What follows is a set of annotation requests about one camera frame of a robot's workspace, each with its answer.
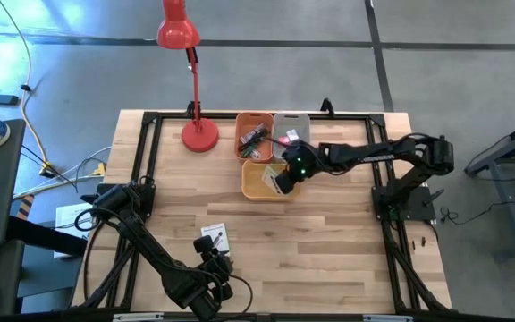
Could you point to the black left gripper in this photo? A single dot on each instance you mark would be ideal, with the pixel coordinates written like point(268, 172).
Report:
point(219, 273)

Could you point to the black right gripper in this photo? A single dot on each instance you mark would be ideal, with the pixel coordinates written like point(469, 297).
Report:
point(300, 167)

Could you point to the white printed booklet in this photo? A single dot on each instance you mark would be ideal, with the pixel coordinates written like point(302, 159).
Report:
point(210, 231)
point(270, 178)

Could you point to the small white charger cube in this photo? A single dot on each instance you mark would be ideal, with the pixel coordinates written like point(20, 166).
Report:
point(292, 135)

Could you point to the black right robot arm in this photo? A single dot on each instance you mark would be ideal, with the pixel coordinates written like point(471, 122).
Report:
point(374, 154)

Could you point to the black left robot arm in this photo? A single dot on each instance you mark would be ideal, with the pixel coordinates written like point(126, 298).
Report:
point(150, 250)

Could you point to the grey plastic bin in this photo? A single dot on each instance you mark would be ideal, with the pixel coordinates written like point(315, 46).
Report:
point(304, 129)

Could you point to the yellow plastic bin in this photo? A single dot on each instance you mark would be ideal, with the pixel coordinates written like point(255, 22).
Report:
point(253, 183)

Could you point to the orange plastic bin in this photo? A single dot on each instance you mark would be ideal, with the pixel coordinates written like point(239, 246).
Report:
point(239, 121)

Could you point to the red desk lamp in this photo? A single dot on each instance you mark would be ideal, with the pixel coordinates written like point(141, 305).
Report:
point(200, 134)

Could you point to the yellow plug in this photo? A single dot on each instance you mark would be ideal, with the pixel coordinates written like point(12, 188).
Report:
point(98, 169)

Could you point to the white paper sheet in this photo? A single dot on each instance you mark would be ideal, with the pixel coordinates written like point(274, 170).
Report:
point(67, 219)

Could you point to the black frame clamp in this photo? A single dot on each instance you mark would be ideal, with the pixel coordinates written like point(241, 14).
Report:
point(326, 106)

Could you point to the black metal table frame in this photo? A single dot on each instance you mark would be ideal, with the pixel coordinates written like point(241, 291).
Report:
point(351, 116)

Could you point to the silver rail bracket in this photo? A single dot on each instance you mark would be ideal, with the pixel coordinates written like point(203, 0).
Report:
point(137, 317)
point(388, 318)

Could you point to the black front rail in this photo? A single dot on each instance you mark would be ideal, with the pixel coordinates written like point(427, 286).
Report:
point(329, 317)

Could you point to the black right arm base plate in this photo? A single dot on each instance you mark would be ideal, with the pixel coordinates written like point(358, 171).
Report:
point(420, 210)

